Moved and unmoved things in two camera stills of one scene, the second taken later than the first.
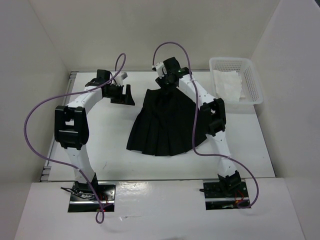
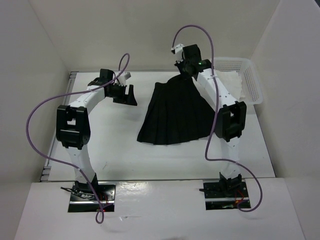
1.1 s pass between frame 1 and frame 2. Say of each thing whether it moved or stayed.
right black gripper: moved
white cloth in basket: stayed
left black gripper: stayed
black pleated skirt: moved
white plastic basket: stayed
